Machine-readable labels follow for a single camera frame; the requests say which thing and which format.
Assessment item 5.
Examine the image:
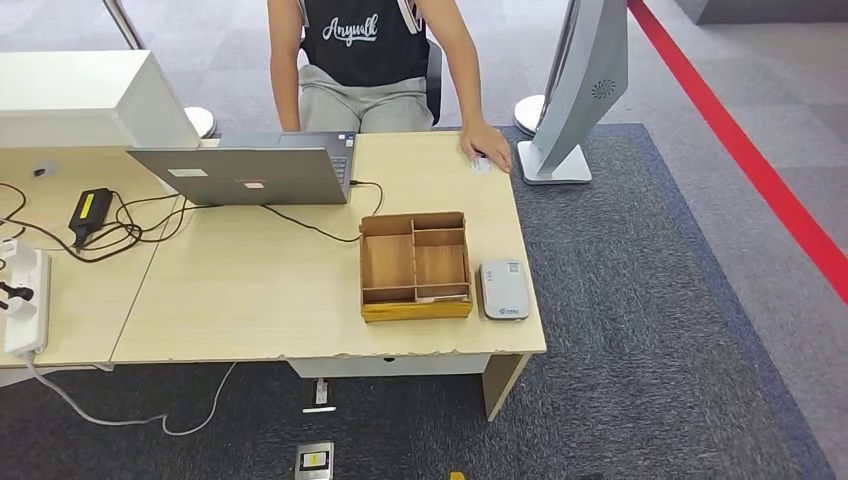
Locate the white under-desk beam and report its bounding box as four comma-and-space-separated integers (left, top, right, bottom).
288, 354, 492, 380

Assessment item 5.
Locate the round white stand base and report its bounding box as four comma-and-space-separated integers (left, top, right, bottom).
513, 93, 548, 137
184, 105, 218, 139

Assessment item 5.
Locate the white box housing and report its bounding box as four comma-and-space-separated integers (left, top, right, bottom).
0, 50, 201, 150

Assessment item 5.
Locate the grey kiosk display stand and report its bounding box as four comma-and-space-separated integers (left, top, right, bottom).
516, 0, 629, 186

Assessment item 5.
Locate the grey laptop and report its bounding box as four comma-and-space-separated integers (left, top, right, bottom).
127, 131, 358, 207

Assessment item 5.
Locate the person's left hand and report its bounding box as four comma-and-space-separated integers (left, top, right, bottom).
458, 119, 515, 175

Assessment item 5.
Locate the black laptop charging cable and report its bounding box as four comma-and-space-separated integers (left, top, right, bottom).
112, 180, 387, 245

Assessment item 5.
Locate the dark grey carpet mat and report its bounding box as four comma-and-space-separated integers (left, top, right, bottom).
0, 123, 836, 480

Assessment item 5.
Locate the black mains cable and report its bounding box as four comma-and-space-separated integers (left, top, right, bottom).
0, 182, 144, 264

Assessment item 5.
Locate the black power adapter yellow label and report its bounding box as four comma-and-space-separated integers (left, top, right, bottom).
68, 188, 115, 250

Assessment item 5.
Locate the wooden compartment box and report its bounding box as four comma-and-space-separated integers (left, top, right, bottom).
358, 211, 474, 324

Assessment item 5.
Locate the silver floor socket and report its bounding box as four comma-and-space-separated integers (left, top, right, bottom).
294, 441, 336, 480

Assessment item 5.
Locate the person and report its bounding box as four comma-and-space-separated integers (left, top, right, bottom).
266, 0, 515, 175

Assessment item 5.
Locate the white power strip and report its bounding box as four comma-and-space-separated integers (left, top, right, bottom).
3, 241, 52, 358

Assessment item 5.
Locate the grey white card reader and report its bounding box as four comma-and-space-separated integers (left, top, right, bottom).
478, 258, 531, 323

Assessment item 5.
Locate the metal pole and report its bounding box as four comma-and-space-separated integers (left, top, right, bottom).
102, 0, 146, 51

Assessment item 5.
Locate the wooden desk leg panel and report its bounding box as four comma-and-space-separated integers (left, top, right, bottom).
482, 352, 533, 423

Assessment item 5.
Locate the black plug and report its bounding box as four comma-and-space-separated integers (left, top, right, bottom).
0, 279, 38, 310

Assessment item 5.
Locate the grey low platform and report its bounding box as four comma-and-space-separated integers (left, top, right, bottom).
674, 0, 848, 26

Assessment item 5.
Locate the small white floor fitting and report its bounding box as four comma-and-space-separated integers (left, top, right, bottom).
302, 377, 338, 415

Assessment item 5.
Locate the white power strip cable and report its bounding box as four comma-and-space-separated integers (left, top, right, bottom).
25, 354, 238, 437

